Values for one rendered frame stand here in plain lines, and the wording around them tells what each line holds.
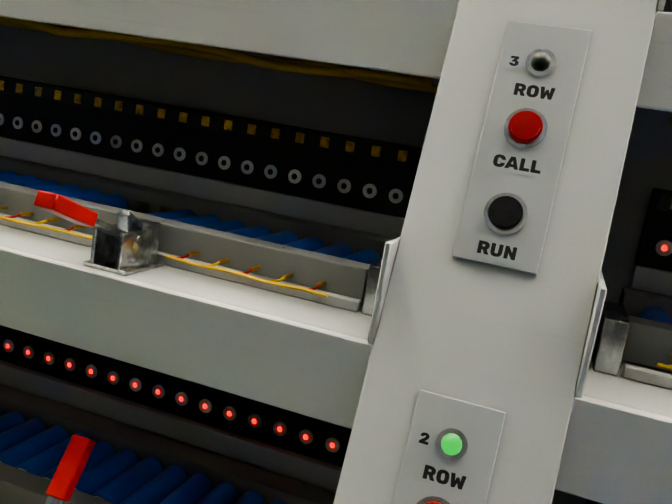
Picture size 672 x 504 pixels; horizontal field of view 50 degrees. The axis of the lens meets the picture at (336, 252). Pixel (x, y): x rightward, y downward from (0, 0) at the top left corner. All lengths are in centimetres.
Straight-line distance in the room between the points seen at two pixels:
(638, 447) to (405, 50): 22
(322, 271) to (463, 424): 13
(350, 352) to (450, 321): 5
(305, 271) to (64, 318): 14
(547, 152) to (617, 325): 9
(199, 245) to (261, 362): 10
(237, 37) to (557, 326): 24
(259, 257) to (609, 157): 20
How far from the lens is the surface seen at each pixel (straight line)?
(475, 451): 34
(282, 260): 41
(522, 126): 36
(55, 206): 36
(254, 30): 43
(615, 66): 38
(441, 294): 34
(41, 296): 44
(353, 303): 40
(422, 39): 39
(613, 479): 35
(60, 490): 45
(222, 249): 43
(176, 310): 39
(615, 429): 34
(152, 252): 44
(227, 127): 58
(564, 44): 38
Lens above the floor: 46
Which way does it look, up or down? 7 degrees up
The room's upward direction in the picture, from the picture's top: 15 degrees clockwise
